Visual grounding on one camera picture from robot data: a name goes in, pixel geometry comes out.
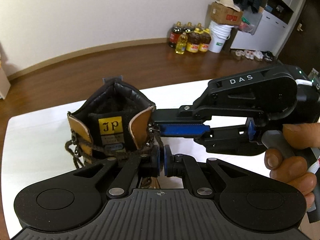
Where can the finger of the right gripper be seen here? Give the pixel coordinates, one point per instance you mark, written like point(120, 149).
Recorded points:
point(183, 130)
point(183, 115)

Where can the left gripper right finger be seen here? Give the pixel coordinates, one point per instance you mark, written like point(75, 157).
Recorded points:
point(188, 169)

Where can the cooking oil bottles cluster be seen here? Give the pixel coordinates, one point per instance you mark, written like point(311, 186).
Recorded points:
point(192, 39)

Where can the brown cardboard box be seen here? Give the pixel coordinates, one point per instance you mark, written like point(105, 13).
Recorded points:
point(226, 12)

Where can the dark brown shoelace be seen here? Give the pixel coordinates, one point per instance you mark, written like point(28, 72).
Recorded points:
point(85, 152)

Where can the white shoe cabinet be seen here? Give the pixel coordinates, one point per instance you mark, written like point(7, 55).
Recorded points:
point(269, 26)

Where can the white plastic bucket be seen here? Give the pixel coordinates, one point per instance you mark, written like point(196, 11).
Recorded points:
point(219, 33)

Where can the tan leather boot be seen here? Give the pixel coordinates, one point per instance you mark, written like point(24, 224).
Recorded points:
point(117, 116)

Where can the person's right hand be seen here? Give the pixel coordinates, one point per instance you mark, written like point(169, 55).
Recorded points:
point(293, 170)

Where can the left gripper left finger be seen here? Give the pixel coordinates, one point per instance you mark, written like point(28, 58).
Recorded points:
point(138, 172)

